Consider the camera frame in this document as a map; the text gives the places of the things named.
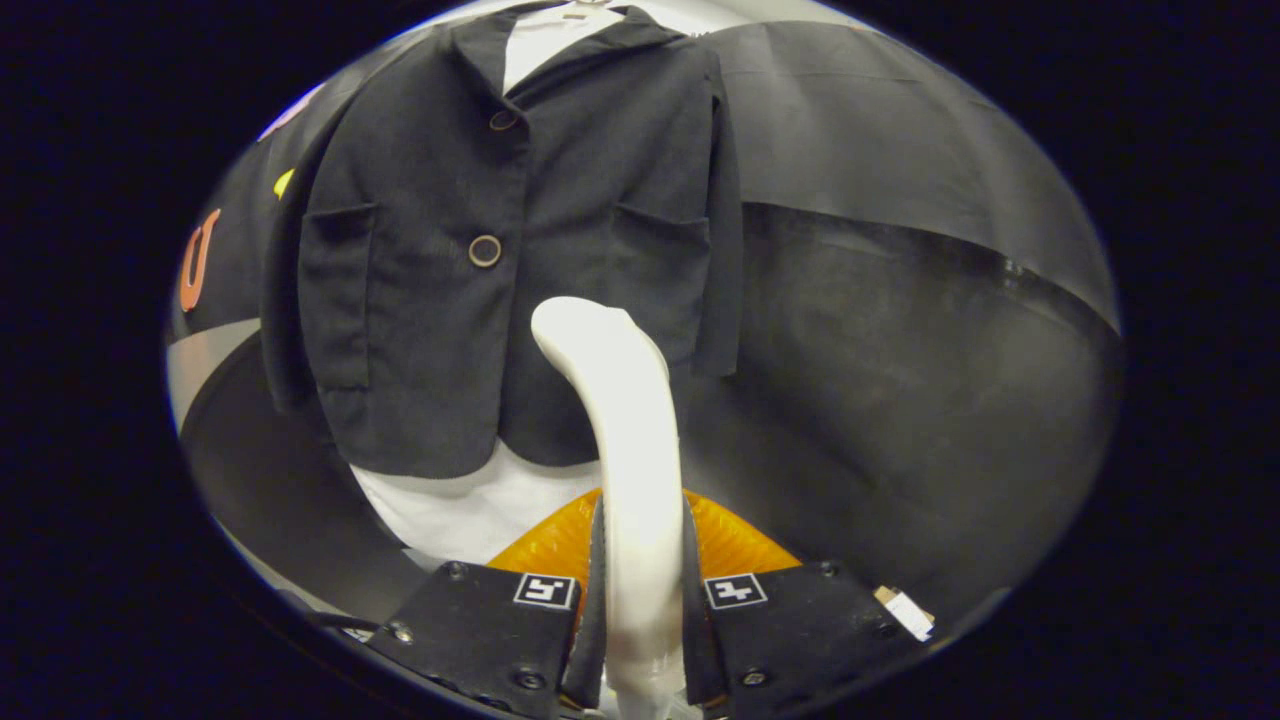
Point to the white garment steamer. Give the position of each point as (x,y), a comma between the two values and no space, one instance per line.
(635,450)

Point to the black jacket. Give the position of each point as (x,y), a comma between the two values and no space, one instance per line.
(420,300)

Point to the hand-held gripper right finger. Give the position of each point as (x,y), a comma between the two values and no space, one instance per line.
(800,630)

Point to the grey cabinet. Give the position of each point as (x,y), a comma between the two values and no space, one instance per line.
(200,365)

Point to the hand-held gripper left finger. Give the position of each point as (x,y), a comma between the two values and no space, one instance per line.
(480,630)

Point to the white mannequin torso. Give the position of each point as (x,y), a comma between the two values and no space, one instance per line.
(470,510)

